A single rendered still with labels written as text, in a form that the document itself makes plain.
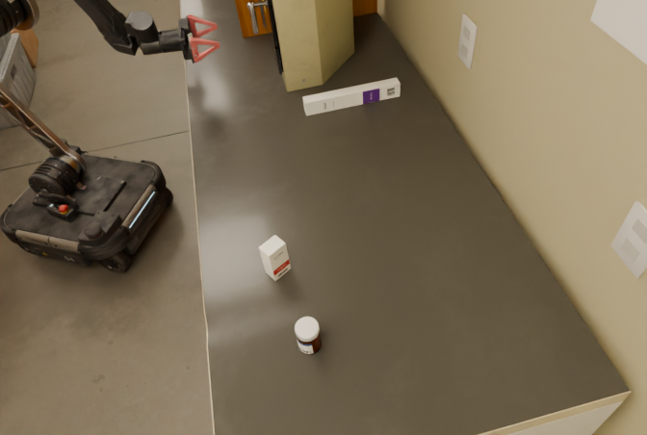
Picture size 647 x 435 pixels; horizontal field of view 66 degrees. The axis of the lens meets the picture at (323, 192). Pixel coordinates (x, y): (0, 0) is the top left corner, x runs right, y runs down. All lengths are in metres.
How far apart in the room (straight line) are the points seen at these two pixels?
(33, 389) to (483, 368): 1.79
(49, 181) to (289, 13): 1.41
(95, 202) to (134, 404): 0.88
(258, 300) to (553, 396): 0.56
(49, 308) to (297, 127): 1.52
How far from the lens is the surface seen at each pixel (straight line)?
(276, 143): 1.36
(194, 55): 1.41
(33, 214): 2.57
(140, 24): 1.39
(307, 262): 1.08
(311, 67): 1.51
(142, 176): 2.48
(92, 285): 2.49
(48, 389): 2.31
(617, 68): 0.89
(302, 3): 1.41
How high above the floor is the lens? 1.82
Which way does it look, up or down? 47 degrees down
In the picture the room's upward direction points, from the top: 7 degrees counter-clockwise
